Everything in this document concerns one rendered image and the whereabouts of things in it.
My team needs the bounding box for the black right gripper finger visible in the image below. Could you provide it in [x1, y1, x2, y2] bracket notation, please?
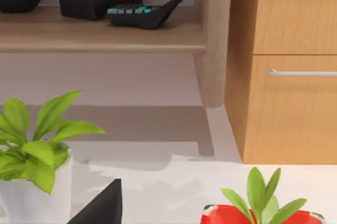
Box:
[66, 178, 123, 224]

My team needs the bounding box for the green plant in white pot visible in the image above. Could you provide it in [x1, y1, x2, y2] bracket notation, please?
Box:
[0, 89, 107, 224]

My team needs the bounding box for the wooden drawer front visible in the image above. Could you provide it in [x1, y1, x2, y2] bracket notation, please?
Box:
[242, 54, 337, 165]

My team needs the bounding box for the wooden cupboard door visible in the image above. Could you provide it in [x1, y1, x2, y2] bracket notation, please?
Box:
[253, 0, 337, 55]

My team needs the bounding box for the pale wooden open shelf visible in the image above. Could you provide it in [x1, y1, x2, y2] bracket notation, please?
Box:
[0, 0, 232, 110]

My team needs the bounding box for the black calculator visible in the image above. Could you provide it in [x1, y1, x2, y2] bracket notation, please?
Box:
[106, 0, 184, 30]

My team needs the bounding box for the wooden cupboard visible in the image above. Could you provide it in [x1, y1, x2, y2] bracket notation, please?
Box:
[224, 0, 337, 165]

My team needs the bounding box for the long metal handle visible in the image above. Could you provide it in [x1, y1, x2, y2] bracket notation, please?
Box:
[267, 69, 337, 77]

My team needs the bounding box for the green plant in red pot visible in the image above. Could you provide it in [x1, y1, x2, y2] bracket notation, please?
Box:
[200, 167, 325, 224]

